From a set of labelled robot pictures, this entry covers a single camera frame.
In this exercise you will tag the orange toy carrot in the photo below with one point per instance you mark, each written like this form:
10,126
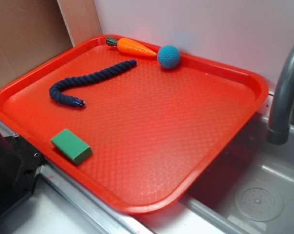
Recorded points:
130,46

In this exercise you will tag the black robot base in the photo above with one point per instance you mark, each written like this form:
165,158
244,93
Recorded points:
20,164

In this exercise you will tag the light wooden board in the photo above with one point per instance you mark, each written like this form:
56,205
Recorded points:
81,19

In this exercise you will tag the red plastic tray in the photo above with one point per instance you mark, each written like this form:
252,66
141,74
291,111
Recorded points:
152,131

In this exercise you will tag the grey toy sink basin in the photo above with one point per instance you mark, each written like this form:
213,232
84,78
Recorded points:
248,189

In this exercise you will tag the grey toy faucet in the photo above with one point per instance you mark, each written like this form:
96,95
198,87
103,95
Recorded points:
281,115

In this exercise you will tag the blue crocheted ball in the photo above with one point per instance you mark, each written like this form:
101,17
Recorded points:
168,57

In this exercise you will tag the brown cardboard panel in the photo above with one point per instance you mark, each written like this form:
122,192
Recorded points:
31,33

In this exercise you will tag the green rectangular block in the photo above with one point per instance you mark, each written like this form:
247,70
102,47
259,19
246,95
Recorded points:
71,146

